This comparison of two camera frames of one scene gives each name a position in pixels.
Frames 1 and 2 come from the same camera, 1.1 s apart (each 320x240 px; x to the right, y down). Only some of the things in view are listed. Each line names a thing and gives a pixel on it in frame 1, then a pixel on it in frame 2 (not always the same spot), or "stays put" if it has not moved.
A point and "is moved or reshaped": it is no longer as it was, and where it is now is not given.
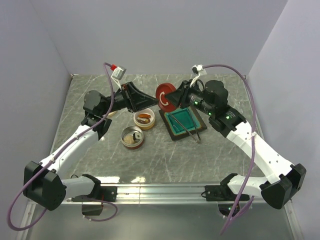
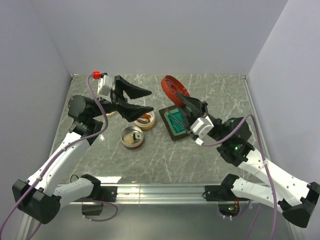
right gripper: [179, 97] → [196, 105]
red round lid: [164, 104] is moved or reshaped
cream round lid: [111, 114] stays put
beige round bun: [129, 139] stays put
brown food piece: [143, 120] stays put
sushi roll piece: [137, 136] stays put
